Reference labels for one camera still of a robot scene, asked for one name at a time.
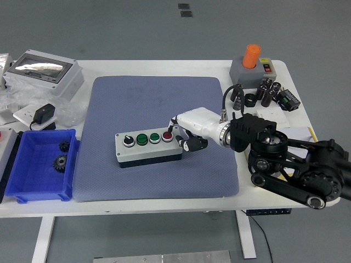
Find large black gear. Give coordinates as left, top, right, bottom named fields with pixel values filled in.
left=52, top=154, right=69, bottom=174

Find blue plastic bin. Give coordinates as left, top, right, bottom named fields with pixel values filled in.
left=4, top=128, right=81, bottom=203

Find white red-black switch box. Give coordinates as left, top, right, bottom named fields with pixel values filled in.
left=259, top=58, right=277, bottom=83

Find white wall switch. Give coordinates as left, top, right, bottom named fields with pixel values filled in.
left=256, top=108, right=291, bottom=129

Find clear plastic bags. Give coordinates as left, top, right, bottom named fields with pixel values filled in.
left=0, top=79, right=86, bottom=129

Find white socket plate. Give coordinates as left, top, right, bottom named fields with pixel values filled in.
left=13, top=106, right=58, bottom=129

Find silver metal plate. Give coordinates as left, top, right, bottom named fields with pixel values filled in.
left=93, top=249, right=231, bottom=263

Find grey four-button control box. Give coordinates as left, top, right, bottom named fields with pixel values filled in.
left=115, top=127, right=184, bottom=169

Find white table leg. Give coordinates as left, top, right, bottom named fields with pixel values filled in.
left=31, top=216, right=55, bottom=263
left=236, top=210, right=257, bottom=260

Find black module with green terminal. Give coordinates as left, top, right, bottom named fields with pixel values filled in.
left=276, top=89, right=301, bottom=111

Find black power adapter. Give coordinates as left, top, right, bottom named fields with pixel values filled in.
left=29, top=103, right=56, bottom=131

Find grey-blue table mat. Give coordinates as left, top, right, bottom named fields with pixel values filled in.
left=73, top=76, right=240, bottom=203

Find grey block base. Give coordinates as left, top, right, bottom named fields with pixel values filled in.
left=229, top=55, right=265, bottom=89

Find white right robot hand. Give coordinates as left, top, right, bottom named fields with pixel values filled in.
left=167, top=107, right=224, bottom=152

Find silver foil bag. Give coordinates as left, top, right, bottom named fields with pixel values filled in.
left=0, top=53, right=14, bottom=83

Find black table control panel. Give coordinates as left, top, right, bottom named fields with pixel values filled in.
left=246, top=208, right=292, bottom=217

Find grey enclosure with clear lid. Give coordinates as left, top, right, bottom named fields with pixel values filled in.
left=2, top=49, right=85, bottom=101

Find orange cylinder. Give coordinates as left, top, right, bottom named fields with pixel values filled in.
left=242, top=44, right=261, bottom=70

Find black control panel cable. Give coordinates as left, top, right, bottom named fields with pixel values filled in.
left=251, top=215, right=274, bottom=263

